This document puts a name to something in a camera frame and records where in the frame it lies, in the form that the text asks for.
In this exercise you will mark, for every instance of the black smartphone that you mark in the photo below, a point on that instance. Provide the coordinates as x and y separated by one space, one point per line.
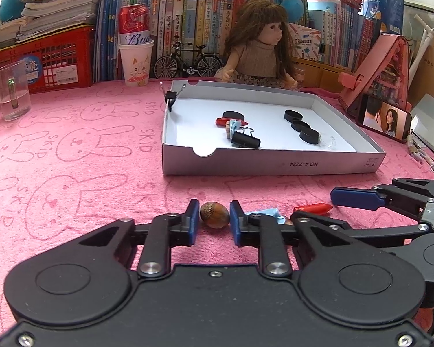
383 119

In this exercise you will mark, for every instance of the white cat print paper cup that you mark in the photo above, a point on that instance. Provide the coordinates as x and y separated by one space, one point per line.
135 65

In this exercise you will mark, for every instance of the black model bicycle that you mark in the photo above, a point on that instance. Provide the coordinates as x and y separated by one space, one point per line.
191 70

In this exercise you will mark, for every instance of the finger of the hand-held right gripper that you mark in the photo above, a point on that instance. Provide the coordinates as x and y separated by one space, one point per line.
390 236
354 197

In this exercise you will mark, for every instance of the white cardboard box tray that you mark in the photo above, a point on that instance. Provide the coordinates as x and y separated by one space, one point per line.
275 164

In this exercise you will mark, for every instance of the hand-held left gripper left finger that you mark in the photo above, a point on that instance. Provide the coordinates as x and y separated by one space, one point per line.
192 220

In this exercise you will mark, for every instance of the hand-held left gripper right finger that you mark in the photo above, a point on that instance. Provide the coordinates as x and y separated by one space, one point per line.
235 224

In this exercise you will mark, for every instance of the brown cardboard box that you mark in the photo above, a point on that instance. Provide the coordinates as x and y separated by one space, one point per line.
430 76

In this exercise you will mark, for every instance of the blue cardboard box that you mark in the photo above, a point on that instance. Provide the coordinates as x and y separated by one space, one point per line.
394 11

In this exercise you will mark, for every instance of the stack of worn books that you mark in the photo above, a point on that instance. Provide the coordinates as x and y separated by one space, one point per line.
58 7

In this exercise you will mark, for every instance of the pink rabbit print blanket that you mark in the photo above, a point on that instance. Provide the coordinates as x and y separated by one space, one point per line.
94 173

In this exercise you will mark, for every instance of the clear suction cup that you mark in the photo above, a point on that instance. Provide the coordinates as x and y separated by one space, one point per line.
331 144

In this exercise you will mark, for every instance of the pink wooden house stand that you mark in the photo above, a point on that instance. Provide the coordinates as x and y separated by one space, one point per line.
379 61

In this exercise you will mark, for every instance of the red beer can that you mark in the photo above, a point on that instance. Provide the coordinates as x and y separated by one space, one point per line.
133 25

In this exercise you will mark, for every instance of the black binder clip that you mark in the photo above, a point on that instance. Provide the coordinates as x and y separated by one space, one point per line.
244 140
171 97

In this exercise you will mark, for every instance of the row of upright books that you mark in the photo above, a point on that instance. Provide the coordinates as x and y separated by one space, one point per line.
202 18

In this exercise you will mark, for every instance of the brown acorn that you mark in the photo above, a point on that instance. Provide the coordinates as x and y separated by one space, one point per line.
214 215

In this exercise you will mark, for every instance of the clear glass cup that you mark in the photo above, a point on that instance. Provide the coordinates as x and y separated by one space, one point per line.
20 97

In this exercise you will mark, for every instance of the colourful pencil print box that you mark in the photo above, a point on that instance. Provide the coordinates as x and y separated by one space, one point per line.
307 43

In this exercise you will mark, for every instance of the black round disc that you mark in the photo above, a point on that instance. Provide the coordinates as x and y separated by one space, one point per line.
235 115
293 115
301 125

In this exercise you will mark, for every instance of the long-haired baby doll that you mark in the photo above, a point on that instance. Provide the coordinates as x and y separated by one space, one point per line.
255 58

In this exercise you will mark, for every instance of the red plastic basket with sticker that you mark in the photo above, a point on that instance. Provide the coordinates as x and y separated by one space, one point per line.
58 54

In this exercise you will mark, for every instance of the black disc with shiny face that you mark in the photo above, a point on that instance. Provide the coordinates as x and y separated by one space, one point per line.
310 136

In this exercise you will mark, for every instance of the red capsule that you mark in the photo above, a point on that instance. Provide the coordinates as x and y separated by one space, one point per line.
221 121
314 208

